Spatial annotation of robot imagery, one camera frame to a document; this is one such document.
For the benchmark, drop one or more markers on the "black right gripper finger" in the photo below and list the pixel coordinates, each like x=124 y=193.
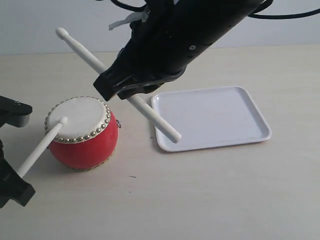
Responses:
x=119 y=79
x=145 y=83

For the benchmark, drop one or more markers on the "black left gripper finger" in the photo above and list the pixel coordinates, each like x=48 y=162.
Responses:
x=12 y=186

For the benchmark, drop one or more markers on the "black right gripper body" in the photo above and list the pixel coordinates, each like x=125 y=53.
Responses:
x=166 y=35

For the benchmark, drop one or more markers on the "white drumstick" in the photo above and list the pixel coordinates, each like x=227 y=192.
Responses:
x=40 y=148
x=135 y=100

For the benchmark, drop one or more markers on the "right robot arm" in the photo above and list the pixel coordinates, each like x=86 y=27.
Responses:
x=250 y=10

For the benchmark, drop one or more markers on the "red small drum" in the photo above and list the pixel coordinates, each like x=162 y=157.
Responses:
x=90 y=135

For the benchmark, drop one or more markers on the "white rectangular plastic tray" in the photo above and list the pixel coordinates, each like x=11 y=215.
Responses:
x=210 y=118

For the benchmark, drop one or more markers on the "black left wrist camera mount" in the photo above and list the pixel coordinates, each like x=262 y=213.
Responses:
x=14 y=113

